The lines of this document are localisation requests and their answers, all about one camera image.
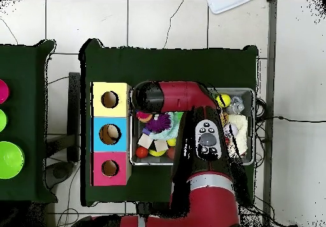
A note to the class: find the red ball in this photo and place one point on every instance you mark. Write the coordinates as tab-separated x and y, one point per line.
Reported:
141	152

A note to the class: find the white baseball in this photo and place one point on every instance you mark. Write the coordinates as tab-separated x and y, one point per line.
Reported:
232	129

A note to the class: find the white tray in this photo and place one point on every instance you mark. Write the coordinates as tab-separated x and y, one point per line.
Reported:
224	5

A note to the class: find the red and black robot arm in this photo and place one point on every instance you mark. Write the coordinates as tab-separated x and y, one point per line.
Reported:
178	94

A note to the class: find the grey plastic robot toy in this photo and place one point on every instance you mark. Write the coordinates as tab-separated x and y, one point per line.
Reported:
236	106

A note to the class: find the grey rounded stand foot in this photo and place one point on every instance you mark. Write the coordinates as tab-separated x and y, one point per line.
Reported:
59	172

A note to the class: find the yellow ball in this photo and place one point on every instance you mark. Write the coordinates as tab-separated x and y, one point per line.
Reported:
226	100

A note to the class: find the wooden box with three holes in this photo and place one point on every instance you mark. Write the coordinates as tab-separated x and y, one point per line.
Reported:
117	158

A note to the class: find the dark green tablecloth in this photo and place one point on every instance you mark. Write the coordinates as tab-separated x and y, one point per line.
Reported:
25	66
165	64

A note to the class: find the mint green cloth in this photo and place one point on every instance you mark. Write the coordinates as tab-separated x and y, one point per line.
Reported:
165	135

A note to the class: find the small green bowl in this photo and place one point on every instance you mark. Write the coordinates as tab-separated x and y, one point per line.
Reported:
2	120

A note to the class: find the multicolour spiky caterpillar toy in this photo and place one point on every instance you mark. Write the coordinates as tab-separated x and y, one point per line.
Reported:
144	115

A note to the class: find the shallow silver mesh bin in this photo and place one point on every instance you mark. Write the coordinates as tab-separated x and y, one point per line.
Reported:
249	94

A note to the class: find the large green bowl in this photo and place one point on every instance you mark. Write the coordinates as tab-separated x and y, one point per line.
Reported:
10	160

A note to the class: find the black stand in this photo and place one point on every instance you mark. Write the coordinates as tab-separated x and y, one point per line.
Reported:
74	110

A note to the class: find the purple spiky toy with eyes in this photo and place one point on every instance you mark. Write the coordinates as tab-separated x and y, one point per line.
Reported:
159	122

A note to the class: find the wooden cube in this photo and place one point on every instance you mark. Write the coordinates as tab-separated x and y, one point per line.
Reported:
145	140
161	145

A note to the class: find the grey metal post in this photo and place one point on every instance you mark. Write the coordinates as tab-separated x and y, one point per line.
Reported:
270	33

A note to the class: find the pink bowl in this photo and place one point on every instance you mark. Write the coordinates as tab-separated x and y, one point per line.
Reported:
3	91

